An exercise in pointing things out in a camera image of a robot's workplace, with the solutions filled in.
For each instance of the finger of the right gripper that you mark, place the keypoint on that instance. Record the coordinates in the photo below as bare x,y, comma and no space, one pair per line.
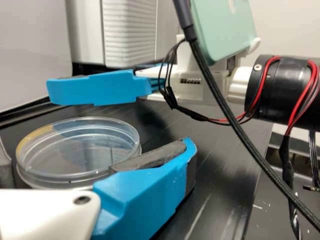
95,87

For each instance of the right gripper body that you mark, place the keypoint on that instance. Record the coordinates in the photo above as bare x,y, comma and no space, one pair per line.
192,90

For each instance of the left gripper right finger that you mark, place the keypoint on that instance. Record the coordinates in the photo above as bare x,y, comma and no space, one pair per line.
150,195

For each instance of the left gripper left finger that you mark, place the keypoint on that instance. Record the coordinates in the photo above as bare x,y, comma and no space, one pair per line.
6,175

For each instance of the petri dish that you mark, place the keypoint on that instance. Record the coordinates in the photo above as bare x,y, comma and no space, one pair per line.
75,150

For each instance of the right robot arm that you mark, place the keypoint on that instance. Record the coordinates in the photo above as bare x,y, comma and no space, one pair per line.
282,92

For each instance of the white box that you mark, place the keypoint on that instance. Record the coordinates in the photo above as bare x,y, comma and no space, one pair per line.
85,30

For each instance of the incubator door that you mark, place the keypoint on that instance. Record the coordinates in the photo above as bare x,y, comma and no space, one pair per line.
130,32

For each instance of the right wrist camera phone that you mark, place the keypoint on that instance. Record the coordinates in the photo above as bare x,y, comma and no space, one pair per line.
222,27

